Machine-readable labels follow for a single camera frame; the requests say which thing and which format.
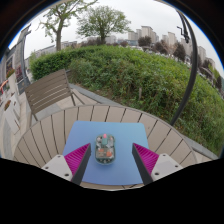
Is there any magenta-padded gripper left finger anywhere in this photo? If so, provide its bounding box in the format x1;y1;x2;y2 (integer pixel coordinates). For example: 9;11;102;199
41;143;92;186

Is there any dark sign pillar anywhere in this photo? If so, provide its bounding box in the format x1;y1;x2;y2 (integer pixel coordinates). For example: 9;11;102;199
14;24;33;94

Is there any brown slatted chair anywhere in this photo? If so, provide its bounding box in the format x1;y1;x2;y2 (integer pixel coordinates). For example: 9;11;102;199
24;68;86;128

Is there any group of apartment buildings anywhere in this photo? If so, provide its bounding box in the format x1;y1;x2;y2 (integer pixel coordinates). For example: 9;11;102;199
128;24;218;73

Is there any sparse-leaved tree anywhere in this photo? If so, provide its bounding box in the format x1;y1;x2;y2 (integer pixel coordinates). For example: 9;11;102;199
38;0;99;52

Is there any black curved umbrella pole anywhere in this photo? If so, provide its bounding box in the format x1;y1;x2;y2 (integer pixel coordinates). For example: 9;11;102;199
169;11;199;127

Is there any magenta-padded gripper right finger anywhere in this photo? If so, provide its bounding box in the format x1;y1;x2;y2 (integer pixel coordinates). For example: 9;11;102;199
131;143;184;186

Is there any transparent teal computer mouse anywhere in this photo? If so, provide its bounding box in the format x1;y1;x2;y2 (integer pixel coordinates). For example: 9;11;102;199
94;133;116;166

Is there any round leafy tree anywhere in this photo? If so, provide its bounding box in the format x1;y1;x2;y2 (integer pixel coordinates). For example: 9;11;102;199
75;4;132;46

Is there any white planter box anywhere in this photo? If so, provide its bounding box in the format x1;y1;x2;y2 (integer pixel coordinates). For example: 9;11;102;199
3;99;21;134

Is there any blue mouse pad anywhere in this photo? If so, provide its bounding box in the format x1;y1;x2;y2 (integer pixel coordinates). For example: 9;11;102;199
62;120;159;186

